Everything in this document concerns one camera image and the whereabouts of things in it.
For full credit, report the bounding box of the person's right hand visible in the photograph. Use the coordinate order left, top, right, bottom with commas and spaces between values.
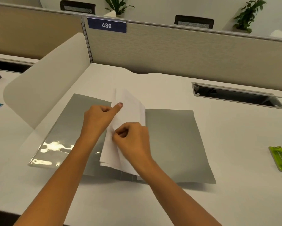
112, 122, 153, 166

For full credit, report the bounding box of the person's left hand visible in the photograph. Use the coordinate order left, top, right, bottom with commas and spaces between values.
81, 103, 124, 140

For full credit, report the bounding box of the white paper pink house drawing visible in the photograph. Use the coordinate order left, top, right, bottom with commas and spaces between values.
99, 88, 147, 181

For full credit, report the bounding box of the grey ring binder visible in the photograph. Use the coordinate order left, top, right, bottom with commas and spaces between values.
27, 93, 217, 185

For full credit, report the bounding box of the person's left forearm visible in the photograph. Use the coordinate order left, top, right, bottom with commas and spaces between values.
13, 135, 101, 226

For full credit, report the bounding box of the person's right forearm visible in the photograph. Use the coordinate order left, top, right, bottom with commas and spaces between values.
134, 157, 223, 226

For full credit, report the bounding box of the blue desk number sign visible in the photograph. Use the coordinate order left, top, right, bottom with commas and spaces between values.
87, 17, 127, 34

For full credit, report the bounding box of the beige fabric partition panel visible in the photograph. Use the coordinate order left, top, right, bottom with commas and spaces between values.
81, 15, 282, 92

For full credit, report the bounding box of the brown partition panel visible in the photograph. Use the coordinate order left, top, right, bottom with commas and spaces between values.
0, 2, 85, 60

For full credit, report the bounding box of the black mesh office chair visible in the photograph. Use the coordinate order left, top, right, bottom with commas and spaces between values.
174, 15, 214, 29
60, 0, 96, 15

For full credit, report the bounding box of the potted long-leaf plant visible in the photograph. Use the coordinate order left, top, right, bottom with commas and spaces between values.
102, 0, 135, 18

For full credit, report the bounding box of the potted small-leaf plant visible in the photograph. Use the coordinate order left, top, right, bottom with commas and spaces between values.
233, 0, 267, 34

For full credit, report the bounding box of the grey desk cable box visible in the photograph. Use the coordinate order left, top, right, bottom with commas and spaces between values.
0, 53, 39, 74
192, 82, 282, 110

